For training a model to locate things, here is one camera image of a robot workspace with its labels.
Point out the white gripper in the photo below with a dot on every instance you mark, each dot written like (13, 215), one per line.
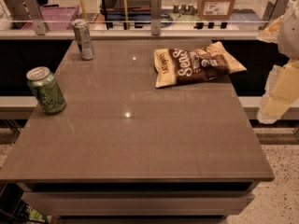
(290, 36)

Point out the brown chip bag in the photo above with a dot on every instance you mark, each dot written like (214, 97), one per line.
(180, 66)

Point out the silver slim can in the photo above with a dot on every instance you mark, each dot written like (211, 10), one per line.
(84, 40)

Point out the green soda can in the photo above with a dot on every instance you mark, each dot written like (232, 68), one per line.
(46, 90)

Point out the cardboard box with label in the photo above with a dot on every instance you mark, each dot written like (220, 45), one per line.
(215, 9)

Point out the purple plastic crate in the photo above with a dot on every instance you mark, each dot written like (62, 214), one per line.
(58, 18)

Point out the grey table drawer unit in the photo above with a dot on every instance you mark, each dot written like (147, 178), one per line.
(138, 203)

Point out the green package under table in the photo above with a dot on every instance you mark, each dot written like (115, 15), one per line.
(29, 215)

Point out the right metal railing bracket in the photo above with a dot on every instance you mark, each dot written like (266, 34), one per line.
(274, 9)

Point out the metal railing bracket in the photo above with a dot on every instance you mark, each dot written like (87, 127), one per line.
(156, 7)
(274, 9)
(40, 26)

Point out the middle metal railing bracket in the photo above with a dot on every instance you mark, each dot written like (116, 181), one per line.
(156, 7)

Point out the left metal railing bracket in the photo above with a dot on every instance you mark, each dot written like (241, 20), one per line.
(40, 26)

